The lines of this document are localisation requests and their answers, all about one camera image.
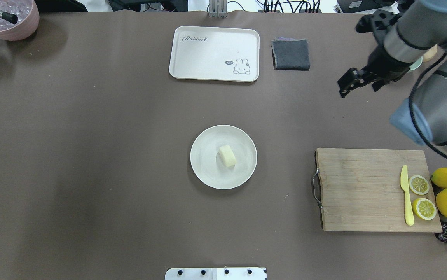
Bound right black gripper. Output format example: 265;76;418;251
338;46;412;98

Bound pale white bun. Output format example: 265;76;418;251
219;145;237;167

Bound round cream plate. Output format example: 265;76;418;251
190;125;258;190

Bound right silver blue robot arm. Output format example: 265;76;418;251
338;0;447;159

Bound lemon half near bun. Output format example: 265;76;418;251
409;174;431;195

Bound cream rabbit tray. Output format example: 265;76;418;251
169;26;260;82

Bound mint green bowl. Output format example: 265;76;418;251
409;56;424;71

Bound folded grey cloth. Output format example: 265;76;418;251
272;37;311;71

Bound wooden cup tree stand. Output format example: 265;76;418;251
422;44;438;62

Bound wooden cutting board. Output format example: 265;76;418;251
312;148;442;233

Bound yellow plastic knife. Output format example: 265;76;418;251
400;165;415;226

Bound pink bowl with ice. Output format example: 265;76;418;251
0;0;39;41

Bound lemon half far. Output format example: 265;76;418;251
412;198;437;221

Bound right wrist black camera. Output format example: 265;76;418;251
355;9;402;46

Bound aluminium frame post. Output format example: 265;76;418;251
208;0;228;18

